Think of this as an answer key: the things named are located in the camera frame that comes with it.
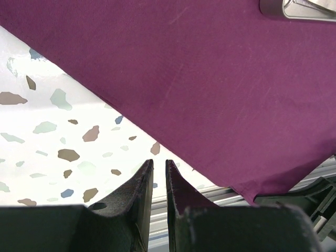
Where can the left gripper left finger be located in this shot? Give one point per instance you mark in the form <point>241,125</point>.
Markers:
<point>118,222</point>

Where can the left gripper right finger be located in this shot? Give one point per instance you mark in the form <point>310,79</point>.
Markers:
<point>197,224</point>

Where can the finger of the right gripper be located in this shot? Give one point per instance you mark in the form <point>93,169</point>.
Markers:
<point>317,200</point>

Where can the purple cloth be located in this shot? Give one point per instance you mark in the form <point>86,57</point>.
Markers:
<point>247,101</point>

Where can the silver hemostat forceps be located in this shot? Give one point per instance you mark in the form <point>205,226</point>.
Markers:
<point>321,5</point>

